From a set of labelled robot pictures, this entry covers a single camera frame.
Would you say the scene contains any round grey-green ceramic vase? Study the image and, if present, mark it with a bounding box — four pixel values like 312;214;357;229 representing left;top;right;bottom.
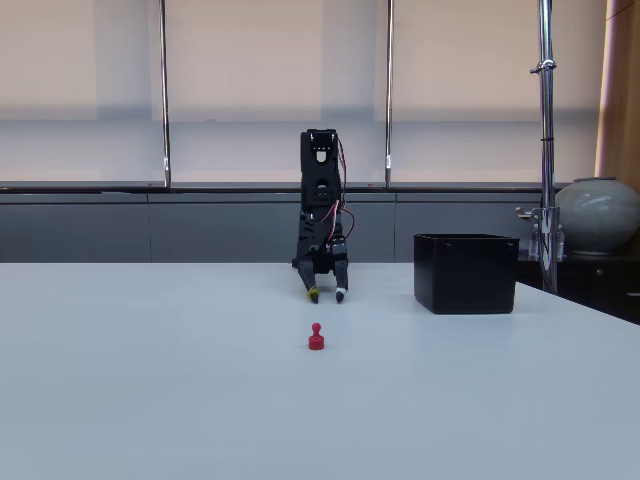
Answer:
553;175;640;257

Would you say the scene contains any small red pawn piece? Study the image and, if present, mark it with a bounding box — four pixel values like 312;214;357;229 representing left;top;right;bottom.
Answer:
307;321;327;352

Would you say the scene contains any black open box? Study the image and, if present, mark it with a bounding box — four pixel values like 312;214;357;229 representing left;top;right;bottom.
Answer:
412;232;522;316

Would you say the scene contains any beige roller blind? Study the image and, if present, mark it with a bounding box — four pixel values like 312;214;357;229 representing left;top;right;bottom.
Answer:
166;0;389;184
392;0;607;184
0;0;162;184

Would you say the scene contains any red white gripper servo cable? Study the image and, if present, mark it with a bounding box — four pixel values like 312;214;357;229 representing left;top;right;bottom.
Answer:
322;199;357;242

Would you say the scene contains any metal wing-nut pole clamp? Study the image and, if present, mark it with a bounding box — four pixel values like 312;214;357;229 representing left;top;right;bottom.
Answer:
514;205;562;222

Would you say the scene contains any grey wall panel cabinet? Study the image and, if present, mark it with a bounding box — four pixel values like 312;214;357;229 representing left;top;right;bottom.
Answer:
0;191;547;265

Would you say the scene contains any dark window sill ledge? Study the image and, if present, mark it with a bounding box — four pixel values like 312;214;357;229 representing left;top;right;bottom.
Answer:
0;180;572;196

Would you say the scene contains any chrome stand pole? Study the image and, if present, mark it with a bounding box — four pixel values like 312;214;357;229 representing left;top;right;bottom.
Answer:
536;0;561;294

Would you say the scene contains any brown wooden wall panel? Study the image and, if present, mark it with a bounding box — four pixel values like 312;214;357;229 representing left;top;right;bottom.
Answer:
593;0;640;182

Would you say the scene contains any dark low cabinet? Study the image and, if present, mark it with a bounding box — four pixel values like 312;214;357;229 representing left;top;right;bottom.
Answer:
516;251;640;325

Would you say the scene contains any red white arm servo cable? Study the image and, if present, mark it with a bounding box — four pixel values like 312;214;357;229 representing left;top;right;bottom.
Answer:
335;133;350;204

